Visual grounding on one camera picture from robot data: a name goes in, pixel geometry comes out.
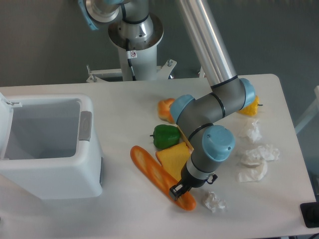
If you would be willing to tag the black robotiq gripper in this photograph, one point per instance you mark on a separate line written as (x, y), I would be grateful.
(191, 177)

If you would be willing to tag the long orange baguette bread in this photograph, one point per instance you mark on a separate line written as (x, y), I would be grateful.
(159, 177)

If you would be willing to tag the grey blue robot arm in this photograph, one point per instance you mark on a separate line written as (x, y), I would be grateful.
(196, 117)

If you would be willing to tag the yellow toast bread slice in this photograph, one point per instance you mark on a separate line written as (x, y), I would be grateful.
(173, 159)

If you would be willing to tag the beige crusty bread piece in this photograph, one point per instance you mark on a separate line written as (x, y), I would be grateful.
(185, 139)

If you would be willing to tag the round knotted bread roll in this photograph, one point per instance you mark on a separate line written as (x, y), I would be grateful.
(164, 110)

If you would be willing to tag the small crumpled white tissue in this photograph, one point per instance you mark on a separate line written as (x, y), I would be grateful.
(213, 203)

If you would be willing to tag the green bell pepper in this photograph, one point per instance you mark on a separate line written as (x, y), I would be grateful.
(165, 136)

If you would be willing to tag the middle crumpled white tissue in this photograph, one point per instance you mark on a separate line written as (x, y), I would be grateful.
(254, 162)

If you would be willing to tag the upper crumpled white tissue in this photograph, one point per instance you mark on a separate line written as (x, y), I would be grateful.
(250, 131)

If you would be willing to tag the yellow bell pepper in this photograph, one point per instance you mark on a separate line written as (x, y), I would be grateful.
(252, 109)

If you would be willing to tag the white open trash bin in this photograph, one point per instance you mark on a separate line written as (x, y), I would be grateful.
(49, 145)

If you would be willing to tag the black device at edge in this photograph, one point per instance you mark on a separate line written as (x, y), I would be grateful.
(310, 213)

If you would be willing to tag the white frame at right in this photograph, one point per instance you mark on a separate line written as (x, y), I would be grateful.
(311, 111)

